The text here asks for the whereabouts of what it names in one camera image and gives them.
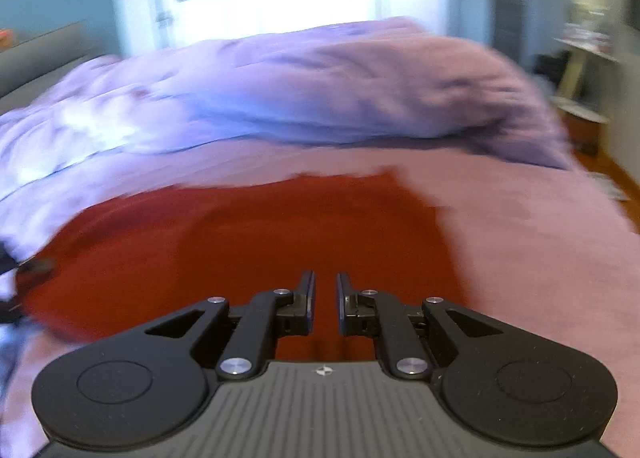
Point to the grey headboard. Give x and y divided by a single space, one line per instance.
45 57

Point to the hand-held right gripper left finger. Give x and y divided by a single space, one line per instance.
306 308

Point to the yellow-legged side table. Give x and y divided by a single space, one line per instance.
582 57

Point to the lavender duvet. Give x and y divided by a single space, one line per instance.
300 87

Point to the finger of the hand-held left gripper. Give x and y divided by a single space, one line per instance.
37 266

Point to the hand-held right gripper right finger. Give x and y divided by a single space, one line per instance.
343 308

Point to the red knit cardigan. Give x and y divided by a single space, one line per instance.
225 248

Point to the orange thing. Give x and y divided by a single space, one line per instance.
5 36

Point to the bed with pink sheet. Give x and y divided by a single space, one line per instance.
525 238

